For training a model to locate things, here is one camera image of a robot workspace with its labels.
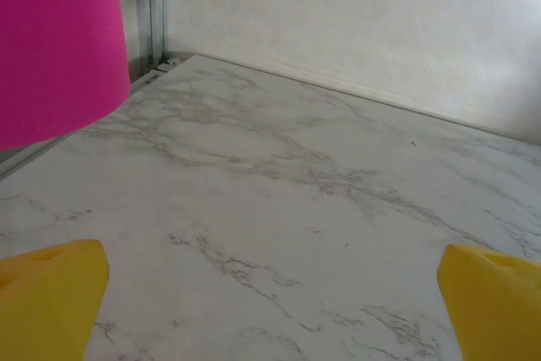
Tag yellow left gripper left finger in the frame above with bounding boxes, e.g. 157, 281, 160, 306
0, 238, 112, 361

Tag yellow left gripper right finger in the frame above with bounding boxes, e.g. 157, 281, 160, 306
437, 243, 541, 361

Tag pink plastic wine glass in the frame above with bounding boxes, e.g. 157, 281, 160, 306
0, 0, 131, 151

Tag aluminium frame post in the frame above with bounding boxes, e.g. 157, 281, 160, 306
133, 0, 171, 69

